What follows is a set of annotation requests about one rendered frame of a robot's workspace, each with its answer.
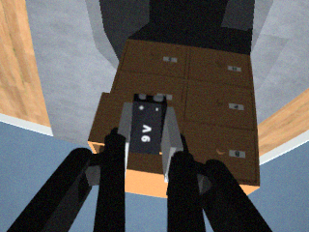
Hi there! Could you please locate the brown wooden drawer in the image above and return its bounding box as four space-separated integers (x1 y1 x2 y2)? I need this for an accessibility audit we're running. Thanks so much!
183 82 253 131
183 125 256 183
88 92 183 171
114 73 183 102
121 41 186 79
187 48 250 89

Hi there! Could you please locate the grey 9v battery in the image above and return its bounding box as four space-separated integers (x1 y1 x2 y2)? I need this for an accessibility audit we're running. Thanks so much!
128 94 167 155

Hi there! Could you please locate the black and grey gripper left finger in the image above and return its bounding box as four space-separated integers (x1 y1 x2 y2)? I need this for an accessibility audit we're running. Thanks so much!
7 102 133 232

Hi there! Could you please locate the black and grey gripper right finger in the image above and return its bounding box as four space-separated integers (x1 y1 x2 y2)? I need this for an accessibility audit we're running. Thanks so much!
161 106 272 232

